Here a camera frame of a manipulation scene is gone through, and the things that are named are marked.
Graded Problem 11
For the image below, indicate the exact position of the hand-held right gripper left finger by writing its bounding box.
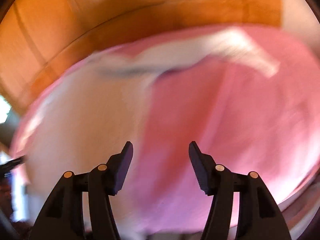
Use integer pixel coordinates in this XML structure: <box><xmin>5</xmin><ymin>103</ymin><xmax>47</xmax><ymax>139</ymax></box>
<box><xmin>29</xmin><ymin>141</ymin><xmax>134</xmax><ymax>240</ymax></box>

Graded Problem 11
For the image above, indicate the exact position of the pink blanket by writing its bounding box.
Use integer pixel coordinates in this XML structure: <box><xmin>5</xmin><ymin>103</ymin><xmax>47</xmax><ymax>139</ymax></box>
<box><xmin>10</xmin><ymin>24</ymin><xmax>320</xmax><ymax>235</ymax></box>

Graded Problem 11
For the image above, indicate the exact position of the white knitted sweater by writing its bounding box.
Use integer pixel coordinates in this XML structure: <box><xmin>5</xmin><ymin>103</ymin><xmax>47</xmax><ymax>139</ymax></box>
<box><xmin>24</xmin><ymin>29</ymin><xmax>280</xmax><ymax>213</ymax></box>

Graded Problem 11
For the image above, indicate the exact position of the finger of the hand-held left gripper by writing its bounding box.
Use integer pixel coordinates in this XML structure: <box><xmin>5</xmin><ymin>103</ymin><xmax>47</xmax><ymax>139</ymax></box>
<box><xmin>0</xmin><ymin>156</ymin><xmax>26</xmax><ymax>172</ymax></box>

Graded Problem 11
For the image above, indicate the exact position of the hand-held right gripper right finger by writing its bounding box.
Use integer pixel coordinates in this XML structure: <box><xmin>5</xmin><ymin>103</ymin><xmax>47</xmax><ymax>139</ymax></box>
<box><xmin>189</xmin><ymin>141</ymin><xmax>292</xmax><ymax>240</ymax></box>

